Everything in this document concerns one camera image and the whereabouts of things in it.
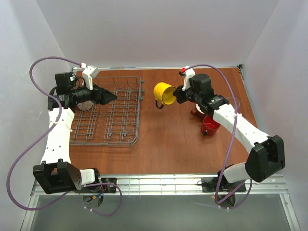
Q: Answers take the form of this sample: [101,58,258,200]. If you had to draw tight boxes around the pink ghost pattern cup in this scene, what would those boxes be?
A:
[77,101,94,111]

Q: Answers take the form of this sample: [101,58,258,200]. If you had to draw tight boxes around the red floral mug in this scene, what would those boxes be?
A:
[190,104,205,118]

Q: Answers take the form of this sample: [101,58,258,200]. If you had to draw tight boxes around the yellow cup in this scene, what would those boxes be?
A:
[154,82,176,109]

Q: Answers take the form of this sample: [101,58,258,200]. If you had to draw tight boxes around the grey wire dish rack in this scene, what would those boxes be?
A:
[70,77,144,146]

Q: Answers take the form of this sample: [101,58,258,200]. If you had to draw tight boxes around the plain red mug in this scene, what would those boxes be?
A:
[201,115,220,136]

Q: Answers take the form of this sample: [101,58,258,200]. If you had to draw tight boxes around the clear glass cup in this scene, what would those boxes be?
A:
[226,97,241,109]

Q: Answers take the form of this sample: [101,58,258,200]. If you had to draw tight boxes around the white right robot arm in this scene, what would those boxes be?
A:
[174,72,285,184]

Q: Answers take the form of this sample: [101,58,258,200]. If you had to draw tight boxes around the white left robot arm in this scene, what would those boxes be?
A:
[33,71,117,194]

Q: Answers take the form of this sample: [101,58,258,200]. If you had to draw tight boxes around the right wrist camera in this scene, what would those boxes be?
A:
[179,66,195,91]

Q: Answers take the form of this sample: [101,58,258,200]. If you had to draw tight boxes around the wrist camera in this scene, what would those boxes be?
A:
[179,66,195,91]
[80,63,100,90]

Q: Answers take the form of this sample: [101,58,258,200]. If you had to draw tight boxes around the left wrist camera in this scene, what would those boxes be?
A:
[80,63,100,90]

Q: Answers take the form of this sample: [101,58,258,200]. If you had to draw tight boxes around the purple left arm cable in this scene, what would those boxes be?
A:
[6,56,123,216]

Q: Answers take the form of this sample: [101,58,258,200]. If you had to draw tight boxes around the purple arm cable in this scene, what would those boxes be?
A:
[6,56,123,216]
[190,63,253,209]

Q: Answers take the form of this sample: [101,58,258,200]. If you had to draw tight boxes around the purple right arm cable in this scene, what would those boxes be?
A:
[190,63,253,209]

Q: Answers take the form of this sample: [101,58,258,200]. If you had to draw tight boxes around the aluminium mounting rail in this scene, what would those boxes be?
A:
[31,173,289,197]

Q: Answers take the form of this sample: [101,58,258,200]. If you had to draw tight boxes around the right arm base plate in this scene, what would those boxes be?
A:
[196,177,241,193]

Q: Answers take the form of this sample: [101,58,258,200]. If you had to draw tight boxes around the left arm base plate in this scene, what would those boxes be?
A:
[74,178,117,194]

